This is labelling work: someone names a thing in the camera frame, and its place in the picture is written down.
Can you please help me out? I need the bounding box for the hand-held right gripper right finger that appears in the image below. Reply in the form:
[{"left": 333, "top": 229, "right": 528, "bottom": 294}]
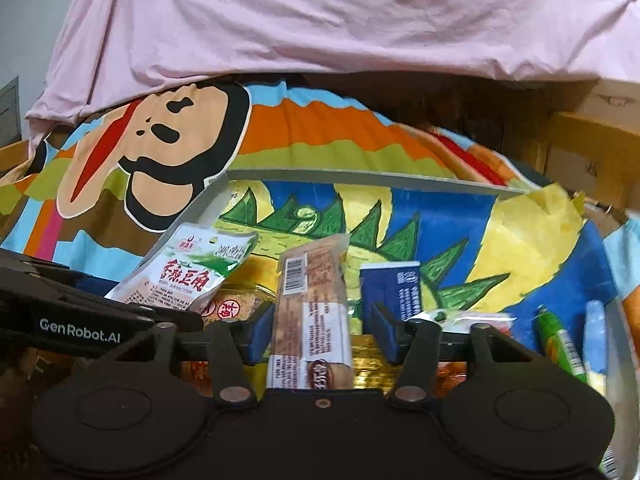
[{"left": 367, "top": 302, "right": 534, "bottom": 406}]

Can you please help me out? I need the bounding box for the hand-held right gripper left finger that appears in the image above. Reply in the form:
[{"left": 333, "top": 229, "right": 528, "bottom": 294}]
[{"left": 112, "top": 302, "right": 277, "bottom": 407}]

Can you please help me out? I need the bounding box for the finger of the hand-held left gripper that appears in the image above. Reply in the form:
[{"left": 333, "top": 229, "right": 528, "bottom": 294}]
[{"left": 106, "top": 299, "right": 205, "bottom": 334}]

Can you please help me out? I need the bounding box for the white green snack packet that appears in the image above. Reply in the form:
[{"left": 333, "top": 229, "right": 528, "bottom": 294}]
[{"left": 105, "top": 222, "right": 261, "bottom": 314}]

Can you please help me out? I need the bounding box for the brown bread packet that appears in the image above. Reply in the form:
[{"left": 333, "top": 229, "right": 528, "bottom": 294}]
[{"left": 266, "top": 232, "right": 357, "bottom": 392}]

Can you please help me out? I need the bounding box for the dinosaur print tray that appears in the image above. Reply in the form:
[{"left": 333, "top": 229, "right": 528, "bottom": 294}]
[{"left": 190, "top": 167, "right": 640, "bottom": 480}]

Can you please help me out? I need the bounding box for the gold foil packet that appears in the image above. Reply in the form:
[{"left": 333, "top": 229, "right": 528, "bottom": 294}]
[{"left": 350, "top": 332, "right": 408, "bottom": 393}]

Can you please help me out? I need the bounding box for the yellow snack packet red print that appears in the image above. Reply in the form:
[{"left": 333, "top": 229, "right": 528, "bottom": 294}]
[{"left": 202, "top": 282, "right": 277, "bottom": 327}]

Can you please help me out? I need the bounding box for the blue box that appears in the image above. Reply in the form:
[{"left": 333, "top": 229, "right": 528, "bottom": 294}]
[{"left": 359, "top": 261, "right": 426, "bottom": 324}]

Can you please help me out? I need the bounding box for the orange sausage packet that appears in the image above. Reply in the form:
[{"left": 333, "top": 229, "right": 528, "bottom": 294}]
[{"left": 411, "top": 309, "right": 516, "bottom": 395}]

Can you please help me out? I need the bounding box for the green stick packet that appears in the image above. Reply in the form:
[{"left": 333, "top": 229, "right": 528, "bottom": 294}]
[{"left": 532, "top": 305, "right": 589, "bottom": 384}]

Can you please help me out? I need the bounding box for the monkey printed blanket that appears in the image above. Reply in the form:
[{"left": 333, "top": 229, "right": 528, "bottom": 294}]
[{"left": 0, "top": 75, "right": 640, "bottom": 313}]

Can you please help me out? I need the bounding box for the light blue packet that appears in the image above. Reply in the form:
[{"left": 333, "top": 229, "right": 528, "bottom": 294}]
[{"left": 582, "top": 300, "right": 609, "bottom": 397}]

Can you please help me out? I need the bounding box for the pink bed sheet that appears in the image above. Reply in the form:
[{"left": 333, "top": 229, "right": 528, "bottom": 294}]
[{"left": 25, "top": 0, "right": 640, "bottom": 157}]

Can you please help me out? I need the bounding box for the cardboard box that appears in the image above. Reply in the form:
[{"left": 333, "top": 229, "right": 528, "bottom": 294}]
[{"left": 570, "top": 79, "right": 640, "bottom": 119}]

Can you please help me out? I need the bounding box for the wooden bed frame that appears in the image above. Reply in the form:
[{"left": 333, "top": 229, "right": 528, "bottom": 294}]
[{"left": 537, "top": 110, "right": 640, "bottom": 212}]

